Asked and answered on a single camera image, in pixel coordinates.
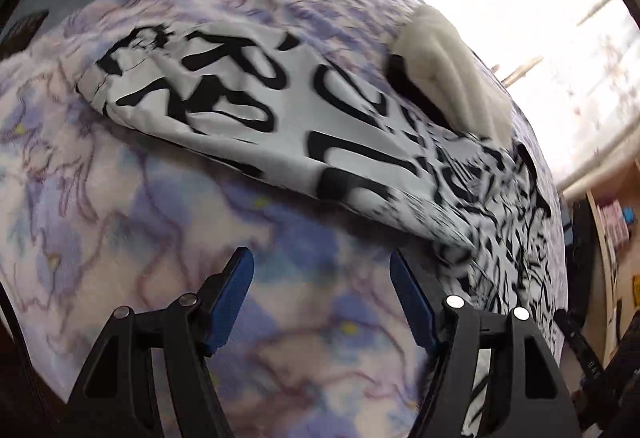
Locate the black and white printed garment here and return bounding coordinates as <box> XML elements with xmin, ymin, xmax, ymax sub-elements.
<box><xmin>75</xmin><ymin>20</ymin><xmax>571</xmax><ymax>438</ymax></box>

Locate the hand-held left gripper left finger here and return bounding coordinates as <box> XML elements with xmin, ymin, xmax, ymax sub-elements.
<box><xmin>65</xmin><ymin>247</ymin><xmax>255</xmax><ymax>438</ymax></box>

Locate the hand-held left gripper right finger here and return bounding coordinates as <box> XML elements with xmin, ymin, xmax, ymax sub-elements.
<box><xmin>389</xmin><ymin>250</ymin><xmax>583</xmax><ymax>438</ymax></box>

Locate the wooden shelf unit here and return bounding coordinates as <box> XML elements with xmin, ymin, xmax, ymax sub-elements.
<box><xmin>559</xmin><ymin>153</ymin><xmax>640</xmax><ymax>369</ymax></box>

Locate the cream fleece garment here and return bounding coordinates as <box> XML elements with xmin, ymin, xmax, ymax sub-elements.
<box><xmin>386</xmin><ymin>5</ymin><xmax>516</xmax><ymax>143</ymax></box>

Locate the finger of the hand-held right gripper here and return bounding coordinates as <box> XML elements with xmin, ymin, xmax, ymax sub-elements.
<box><xmin>554</xmin><ymin>309</ymin><xmax>608</xmax><ymax>386</ymax></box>

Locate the purple floral blanket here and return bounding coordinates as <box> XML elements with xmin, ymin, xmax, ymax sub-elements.
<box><xmin>0</xmin><ymin>0</ymin><xmax>563</xmax><ymax>438</ymax></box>

